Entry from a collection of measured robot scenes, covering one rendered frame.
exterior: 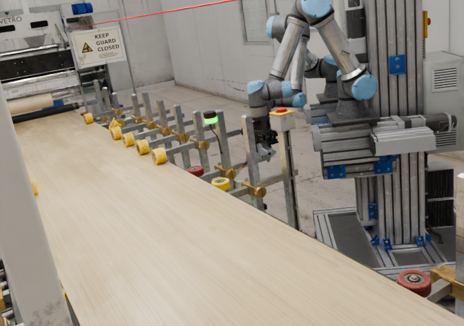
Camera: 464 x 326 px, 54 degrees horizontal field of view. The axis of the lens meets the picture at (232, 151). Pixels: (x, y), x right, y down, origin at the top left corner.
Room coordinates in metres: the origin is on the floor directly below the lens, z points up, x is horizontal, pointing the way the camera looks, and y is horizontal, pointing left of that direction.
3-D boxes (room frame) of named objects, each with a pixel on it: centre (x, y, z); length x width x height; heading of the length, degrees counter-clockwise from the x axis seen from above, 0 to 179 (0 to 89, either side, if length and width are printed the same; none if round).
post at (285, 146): (1.66, -0.21, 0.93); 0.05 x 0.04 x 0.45; 28
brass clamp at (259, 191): (1.91, -0.07, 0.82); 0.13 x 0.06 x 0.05; 28
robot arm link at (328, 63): (2.63, -0.66, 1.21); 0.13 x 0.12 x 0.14; 49
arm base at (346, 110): (2.13, -0.60, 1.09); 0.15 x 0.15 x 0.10
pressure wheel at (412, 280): (0.97, -0.41, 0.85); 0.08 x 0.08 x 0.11
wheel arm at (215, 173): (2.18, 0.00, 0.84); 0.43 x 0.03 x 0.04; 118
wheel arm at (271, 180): (1.95, -0.10, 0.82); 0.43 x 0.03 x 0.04; 118
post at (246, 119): (1.89, -0.08, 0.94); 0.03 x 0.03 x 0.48; 28
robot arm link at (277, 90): (1.99, -0.24, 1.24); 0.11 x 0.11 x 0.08; 4
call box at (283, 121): (1.66, -0.21, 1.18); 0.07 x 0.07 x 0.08; 28
